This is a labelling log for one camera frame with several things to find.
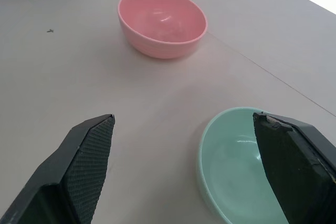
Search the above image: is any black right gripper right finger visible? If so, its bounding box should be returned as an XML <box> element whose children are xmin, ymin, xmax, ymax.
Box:
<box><xmin>253</xmin><ymin>112</ymin><xmax>336</xmax><ymax>224</ymax></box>

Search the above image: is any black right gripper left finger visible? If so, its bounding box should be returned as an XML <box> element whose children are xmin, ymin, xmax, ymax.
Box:
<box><xmin>0</xmin><ymin>114</ymin><xmax>116</xmax><ymax>224</ymax></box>

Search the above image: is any green plastic bowl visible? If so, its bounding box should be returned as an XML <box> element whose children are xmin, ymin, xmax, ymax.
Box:
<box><xmin>196</xmin><ymin>106</ymin><xmax>289</xmax><ymax>224</ymax></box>

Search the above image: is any pink plastic bowl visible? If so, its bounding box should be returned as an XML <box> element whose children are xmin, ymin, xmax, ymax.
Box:
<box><xmin>117</xmin><ymin>0</ymin><xmax>208</xmax><ymax>60</ymax></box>

